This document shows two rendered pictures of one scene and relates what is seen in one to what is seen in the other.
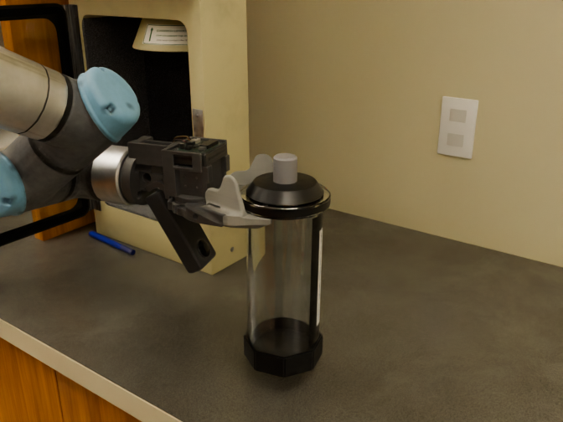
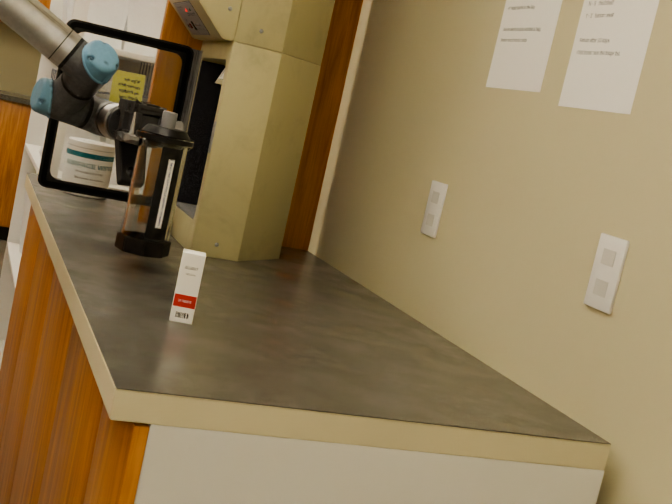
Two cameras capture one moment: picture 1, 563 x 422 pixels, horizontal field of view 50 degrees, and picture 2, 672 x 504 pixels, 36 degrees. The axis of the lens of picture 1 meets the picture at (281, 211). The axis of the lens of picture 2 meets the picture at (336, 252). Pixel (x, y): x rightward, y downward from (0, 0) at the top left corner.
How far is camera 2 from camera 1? 1.56 m
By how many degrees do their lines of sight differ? 35
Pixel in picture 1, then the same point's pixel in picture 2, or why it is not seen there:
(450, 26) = (448, 120)
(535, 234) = (450, 312)
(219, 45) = (243, 81)
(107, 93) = (95, 51)
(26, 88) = (53, 33)
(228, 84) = (246, 113)
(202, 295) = not seen: hidden behind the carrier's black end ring
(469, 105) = (441, 188)
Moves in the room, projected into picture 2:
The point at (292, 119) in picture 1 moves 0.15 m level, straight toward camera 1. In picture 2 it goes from (365, 199) to (330, 195)
